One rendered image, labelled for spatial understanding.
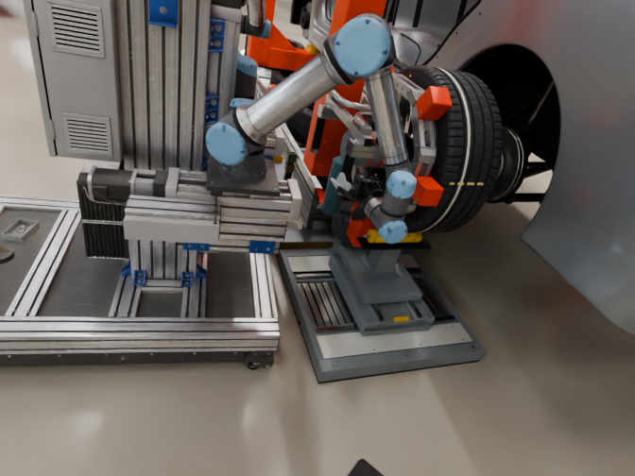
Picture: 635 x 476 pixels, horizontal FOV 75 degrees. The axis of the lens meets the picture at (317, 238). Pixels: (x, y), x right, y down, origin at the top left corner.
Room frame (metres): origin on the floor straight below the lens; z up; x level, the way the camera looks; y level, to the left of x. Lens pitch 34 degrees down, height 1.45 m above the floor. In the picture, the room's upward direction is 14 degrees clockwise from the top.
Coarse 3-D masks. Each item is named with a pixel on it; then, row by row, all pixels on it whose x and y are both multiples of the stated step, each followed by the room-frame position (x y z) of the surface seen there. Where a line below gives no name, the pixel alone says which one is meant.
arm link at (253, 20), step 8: (248, 0) 1.79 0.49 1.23; (256, 0) 1.77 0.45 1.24; (264, 0) 1.81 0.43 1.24; (248, 8) 1.82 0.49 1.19; (256, 8) 1.80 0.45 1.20; (264, 8) 1.84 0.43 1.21; (248, 16) 1.85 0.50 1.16; (256, 16) 1.83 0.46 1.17; (264, 16) 1.86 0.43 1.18; (248, 24) 1.89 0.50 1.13; (256, 24) 1.86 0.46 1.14; (264, 24) 1.89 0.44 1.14; (248, 32) 1.90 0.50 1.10; (256, 32) 1.89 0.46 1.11; (264, 32) 1.90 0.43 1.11
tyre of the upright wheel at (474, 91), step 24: (408, 72) 1.74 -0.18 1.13; (432, 72) 1.62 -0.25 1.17; (456, 72) 1.71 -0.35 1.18; (456, 96) 1.52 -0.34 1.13; (480, 96) 1.57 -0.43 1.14; (456, 120) 1.43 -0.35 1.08; (480, 120) 1.48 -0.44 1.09; (456, 144) 1.39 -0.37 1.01; (480, 144) 1.43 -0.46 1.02; (456, 168) 1.37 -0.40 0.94; (480, 168) 1.42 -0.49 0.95; (480, 192) 1.42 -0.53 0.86; (408, 216) 1.43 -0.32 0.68; (432, 216) 1.37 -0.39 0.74; (456, 216) 1.42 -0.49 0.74
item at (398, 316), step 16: (336, 256) 1.79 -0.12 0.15; (336, 272) 1.68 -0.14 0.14; (352, 288) 1.57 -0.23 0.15; (352, 304) 1.47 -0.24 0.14; (368, 304) 1.46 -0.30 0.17; (384, 304) 1.52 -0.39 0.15; (400, 304) 1.54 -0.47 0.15; (416, 304) 1.57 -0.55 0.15; (368, 320) 1.38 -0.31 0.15; (384, 320) 1.38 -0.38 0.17; (400, 320) 1.40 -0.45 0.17; (416, 320) 1.44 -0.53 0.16; (432, 320) 1.48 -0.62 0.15
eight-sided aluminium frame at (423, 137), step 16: (400, 80) 1.61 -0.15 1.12; (416, 96) 1.49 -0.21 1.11; (416, 112) 1.46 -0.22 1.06; (416, 128) 1.43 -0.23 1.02; (432, 128) 1.44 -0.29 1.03; (416, 144) 1.40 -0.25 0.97; (432, 144) 1.40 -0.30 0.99; (416, 160) 1.37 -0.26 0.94; (432, 160) 1.38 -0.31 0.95; (352, 176) 1.74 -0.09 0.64
